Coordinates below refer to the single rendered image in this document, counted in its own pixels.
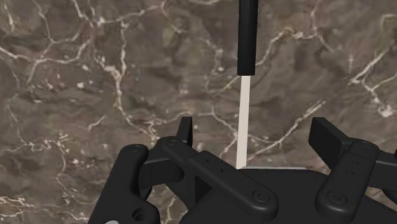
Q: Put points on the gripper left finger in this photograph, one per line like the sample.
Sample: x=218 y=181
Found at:
x=198 y=173

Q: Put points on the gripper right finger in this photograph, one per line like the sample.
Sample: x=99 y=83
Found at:
x=350 y=173

